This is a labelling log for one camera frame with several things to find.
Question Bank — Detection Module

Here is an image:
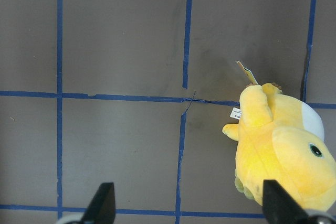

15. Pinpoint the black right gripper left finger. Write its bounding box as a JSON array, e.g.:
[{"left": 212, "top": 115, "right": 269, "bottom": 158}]
[{"left": 81, "top": 182, "right": 116, "bottom": 223}]

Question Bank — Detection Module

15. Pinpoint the yellow plush dinosaur toy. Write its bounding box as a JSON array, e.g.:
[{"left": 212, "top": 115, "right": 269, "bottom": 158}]
[{"left": 222, "top": 69, "right": 335, "bottom": 211}]

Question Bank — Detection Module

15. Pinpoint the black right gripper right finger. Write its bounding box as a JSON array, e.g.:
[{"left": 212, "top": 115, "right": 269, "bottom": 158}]
[{"left": 262, "top": 180, "right": 308, "bottom": 224}]

